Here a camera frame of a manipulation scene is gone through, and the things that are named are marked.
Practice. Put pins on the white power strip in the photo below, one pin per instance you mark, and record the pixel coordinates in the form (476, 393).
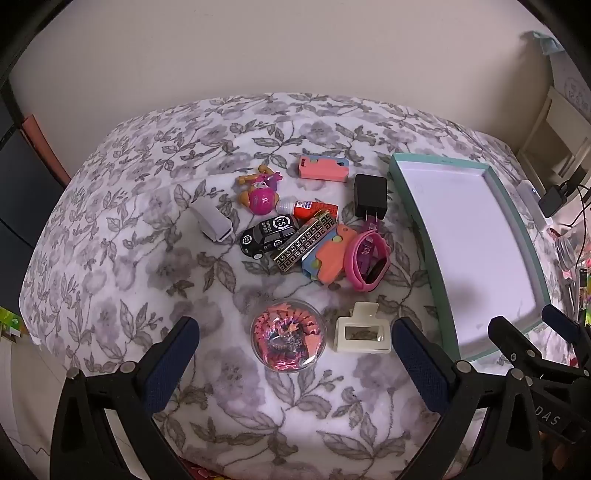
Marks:
(531, 198)

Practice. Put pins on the clear round toy case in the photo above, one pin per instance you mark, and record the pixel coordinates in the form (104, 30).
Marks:
(286, 337)

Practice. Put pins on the teal cardboard box lid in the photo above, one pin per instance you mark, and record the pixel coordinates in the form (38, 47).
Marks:
(475, 240)

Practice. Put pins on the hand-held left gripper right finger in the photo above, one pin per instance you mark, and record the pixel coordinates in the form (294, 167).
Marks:
(422, 364)

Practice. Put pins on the pink toy figure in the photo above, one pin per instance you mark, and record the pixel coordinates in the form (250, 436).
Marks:
(261, 198)

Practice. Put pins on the cream hair claw clip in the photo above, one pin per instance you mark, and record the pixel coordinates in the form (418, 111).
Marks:
(344, 332)

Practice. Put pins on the red glue tube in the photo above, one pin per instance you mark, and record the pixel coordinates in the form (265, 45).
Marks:
(309, 210)

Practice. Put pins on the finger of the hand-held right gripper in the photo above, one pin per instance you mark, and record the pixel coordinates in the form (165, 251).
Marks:
(508, 337)
(558, 321)

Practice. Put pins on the clear plastic bottle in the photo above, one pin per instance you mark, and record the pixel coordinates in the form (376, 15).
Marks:
(570, 249)

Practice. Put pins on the black toy car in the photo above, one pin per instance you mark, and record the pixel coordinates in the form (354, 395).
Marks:
(265, 235)

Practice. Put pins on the pink kids watch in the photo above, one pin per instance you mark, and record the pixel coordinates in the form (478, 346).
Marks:
(358, 277)

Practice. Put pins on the white shelf unit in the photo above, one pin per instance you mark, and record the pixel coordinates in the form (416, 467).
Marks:
(563, 138)

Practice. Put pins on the dark cabinet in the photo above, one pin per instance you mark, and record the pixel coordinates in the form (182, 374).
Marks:
(23, 194)

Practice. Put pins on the large orange blue toy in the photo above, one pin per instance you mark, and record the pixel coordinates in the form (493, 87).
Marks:
(330, 258)

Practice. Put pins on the white wristband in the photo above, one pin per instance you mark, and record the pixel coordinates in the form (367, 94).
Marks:
(212, 221)

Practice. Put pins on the red patterned cloth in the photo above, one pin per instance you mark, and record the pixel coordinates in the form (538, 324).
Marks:
(203, 470)

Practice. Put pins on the black power adapter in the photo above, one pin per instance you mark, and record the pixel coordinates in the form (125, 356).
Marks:
(554, 201)

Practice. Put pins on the small orange blue toy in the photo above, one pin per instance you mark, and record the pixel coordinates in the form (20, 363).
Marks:
(323, 168)

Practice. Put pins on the green packet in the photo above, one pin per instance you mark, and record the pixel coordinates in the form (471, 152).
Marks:
(11, 323)

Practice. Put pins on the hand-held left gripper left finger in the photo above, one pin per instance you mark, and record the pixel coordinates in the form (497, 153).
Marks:
(171, 360)

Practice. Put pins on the grey floral blanket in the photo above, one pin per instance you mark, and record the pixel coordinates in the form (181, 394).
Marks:
(138, 277)

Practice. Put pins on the teal cloth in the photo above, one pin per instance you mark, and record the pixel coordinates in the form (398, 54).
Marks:
(547, 44)

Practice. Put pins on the white patterned box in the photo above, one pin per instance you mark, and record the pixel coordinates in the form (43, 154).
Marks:
(575, 83)

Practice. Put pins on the black wall charger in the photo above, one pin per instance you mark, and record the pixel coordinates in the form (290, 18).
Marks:
(371, 196)

